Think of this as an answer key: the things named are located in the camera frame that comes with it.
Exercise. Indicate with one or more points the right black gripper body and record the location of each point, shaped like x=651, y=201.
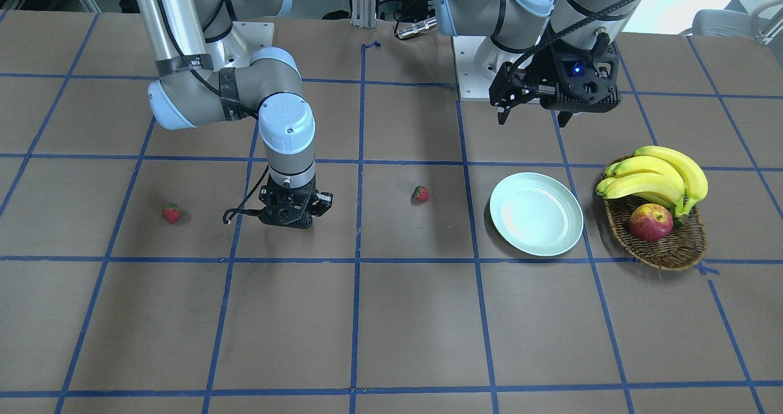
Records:
x=323, y=200

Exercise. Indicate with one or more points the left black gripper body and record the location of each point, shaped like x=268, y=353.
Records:
x=531, y=75

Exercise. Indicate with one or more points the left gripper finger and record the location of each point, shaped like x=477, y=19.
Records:
x=504, y=108
x=564, y=117

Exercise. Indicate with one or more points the red strawberry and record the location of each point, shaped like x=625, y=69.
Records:
x=171, y=213
x=420, y=195

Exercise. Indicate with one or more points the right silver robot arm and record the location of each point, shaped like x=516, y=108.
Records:
x=210, y=70

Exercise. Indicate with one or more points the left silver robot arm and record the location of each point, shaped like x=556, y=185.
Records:
x=528, y=26

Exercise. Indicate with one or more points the pale green plate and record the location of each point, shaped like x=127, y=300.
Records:
x=536, y=214

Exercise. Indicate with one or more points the yellow banana bunch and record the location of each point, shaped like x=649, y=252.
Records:
x=661, y=175

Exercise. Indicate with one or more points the silver metal connector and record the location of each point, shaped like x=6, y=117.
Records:
x=415, y=29

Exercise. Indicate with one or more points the red yellow apple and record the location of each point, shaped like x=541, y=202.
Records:
x=650, y=222

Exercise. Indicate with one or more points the brown wicker basket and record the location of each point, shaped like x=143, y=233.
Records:
x=682, y=249

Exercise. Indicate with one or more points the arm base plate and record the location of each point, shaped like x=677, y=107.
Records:
x=238, y=46
x=477, y=60

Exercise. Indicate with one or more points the aluminium frame post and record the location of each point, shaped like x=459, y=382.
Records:
x=363, y=14

